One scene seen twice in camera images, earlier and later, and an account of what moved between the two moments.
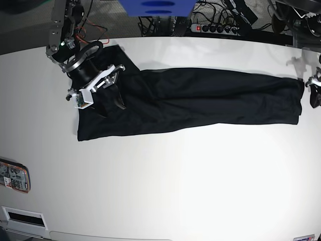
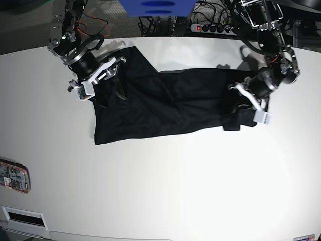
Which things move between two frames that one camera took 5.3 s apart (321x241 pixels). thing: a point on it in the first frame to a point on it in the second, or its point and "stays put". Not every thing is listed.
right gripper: [315, 91] to [258, 85]
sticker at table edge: [310, 237] stays put
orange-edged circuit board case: [15, 175] stays put
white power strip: [202, 28] stays put
